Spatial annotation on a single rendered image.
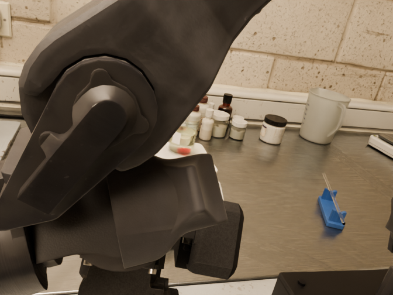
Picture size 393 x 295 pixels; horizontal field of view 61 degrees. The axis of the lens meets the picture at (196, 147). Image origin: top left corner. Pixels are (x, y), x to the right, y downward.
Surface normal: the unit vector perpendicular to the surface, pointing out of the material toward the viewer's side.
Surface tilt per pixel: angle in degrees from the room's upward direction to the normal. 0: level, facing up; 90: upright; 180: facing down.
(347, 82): 90
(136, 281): 67
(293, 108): 90
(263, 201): 0
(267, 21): 90
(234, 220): 50
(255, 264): 0
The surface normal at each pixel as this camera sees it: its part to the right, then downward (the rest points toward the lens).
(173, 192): 0.18, -0.29
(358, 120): 0.24, 0.45
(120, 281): 0.12, 0.04
